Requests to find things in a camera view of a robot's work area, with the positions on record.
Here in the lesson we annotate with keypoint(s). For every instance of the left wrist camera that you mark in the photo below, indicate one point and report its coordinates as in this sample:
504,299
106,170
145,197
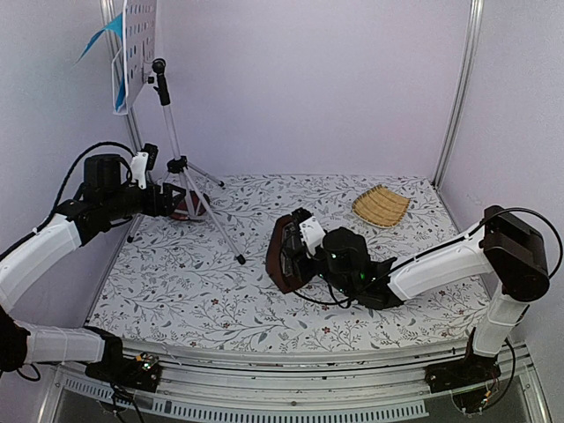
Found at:
152,152

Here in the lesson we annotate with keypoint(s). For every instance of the white tripod music stand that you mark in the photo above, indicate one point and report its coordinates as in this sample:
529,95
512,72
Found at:
179,165

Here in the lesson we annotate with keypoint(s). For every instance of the woven bamboo tray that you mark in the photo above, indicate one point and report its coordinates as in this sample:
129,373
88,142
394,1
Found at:
381,207

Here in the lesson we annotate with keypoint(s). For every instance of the floral table cloth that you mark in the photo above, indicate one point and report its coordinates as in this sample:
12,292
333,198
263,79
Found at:
178,283

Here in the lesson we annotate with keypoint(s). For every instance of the dark red wooden metronome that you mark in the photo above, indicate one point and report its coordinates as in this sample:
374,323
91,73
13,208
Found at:
273,262

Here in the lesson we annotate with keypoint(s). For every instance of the white blue sheet music booklet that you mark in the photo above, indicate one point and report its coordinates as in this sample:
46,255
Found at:
115,26

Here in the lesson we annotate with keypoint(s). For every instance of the red floral round tin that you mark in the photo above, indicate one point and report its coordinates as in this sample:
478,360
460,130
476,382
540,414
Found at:
183,212

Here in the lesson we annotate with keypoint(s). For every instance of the clear plastic metronome cover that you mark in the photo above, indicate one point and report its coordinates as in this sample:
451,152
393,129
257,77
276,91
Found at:
289,269

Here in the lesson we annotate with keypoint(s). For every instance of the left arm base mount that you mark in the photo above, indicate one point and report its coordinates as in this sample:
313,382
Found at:
141,372

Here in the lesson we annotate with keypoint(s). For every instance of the left aluminium frame post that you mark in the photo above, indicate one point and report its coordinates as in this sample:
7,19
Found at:
138,48

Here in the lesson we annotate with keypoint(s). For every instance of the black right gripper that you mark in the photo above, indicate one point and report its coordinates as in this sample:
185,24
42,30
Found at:
305,275

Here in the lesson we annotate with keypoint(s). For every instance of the aluminium frame post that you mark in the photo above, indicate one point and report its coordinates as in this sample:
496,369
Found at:
138,48
471,44

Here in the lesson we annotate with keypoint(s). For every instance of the right aluminium frame post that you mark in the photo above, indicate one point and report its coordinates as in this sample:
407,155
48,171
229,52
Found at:
471,44

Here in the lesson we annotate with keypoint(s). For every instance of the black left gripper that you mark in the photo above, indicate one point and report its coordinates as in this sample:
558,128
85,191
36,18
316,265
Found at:
166,207

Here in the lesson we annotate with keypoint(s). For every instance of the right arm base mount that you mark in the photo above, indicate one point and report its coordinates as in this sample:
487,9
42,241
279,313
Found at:
457,374

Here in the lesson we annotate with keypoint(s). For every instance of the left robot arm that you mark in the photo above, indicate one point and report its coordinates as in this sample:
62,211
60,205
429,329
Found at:
114,190

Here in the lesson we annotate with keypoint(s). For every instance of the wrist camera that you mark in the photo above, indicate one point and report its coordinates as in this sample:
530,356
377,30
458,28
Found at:
152,152
300,215

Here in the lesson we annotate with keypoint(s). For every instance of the aluminium front rail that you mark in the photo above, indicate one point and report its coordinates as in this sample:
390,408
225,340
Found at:
359,386

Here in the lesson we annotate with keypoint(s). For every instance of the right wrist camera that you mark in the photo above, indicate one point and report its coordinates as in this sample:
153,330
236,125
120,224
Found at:
300,215

